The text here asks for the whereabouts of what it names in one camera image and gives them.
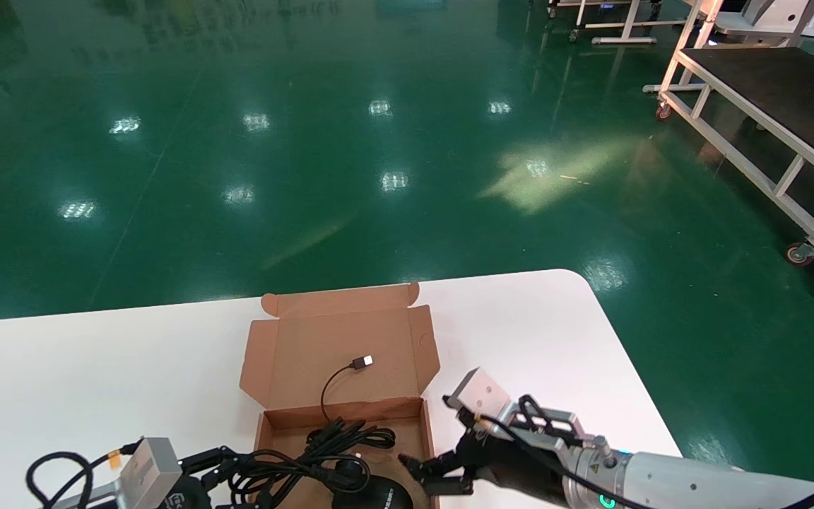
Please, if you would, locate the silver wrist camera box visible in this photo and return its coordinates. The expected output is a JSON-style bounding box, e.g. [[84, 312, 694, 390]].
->
[[444, 368, 514, 428], [119, 437, 183, 508]]

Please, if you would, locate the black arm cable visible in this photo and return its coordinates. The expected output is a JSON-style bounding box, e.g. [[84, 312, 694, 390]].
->
[[25, 438, 145, 509], [478, 396, 814, 509]]

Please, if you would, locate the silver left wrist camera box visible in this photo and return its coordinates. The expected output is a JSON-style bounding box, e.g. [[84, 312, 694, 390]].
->
[[119, 437, 183, 508]]

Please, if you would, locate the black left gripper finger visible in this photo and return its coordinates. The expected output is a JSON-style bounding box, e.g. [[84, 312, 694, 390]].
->
[[180, 446, 239, 486]]

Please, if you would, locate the black top white frame workbench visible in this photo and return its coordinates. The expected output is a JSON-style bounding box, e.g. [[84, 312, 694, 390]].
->
[[644, 0, 814, 303]]

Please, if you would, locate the black wired computer mouse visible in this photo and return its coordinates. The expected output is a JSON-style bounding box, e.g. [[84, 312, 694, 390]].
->
[[320, 353, 415, 509]]

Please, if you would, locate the white machine base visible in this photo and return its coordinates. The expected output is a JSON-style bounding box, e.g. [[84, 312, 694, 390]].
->
[[714, 0, 814, 47]]

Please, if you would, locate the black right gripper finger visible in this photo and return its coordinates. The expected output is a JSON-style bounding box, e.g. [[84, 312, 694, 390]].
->
[[417, 476, 476, 495], [398, 452, 466, 479]]

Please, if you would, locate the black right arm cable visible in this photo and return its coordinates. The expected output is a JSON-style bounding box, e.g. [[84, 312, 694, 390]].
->
[[478, 396, 814, 509]]

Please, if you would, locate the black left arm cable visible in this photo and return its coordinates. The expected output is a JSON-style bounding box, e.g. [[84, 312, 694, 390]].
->
[[25, 438, 145, 509]]

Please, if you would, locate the black power cable with plug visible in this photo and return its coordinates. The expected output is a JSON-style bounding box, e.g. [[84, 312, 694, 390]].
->
[[227, 417, 397, 507]]

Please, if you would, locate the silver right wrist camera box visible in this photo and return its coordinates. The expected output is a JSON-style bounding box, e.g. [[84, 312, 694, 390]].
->
[[444, 368, 514, 428]]

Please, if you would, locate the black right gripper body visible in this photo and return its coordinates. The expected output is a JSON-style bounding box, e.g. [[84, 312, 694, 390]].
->
[[457, 423, 571, 505]]

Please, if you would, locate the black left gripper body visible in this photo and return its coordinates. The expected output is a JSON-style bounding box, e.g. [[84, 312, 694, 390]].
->
[[156, 474, 214, 509]]

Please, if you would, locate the white wheeled table frame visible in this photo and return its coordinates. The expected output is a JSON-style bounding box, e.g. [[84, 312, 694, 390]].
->
[[547, 0, 662, 45]]

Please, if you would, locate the brown open cardboard box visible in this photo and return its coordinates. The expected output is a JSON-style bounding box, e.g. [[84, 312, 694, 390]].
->
[[239, 281, 442, 509]]

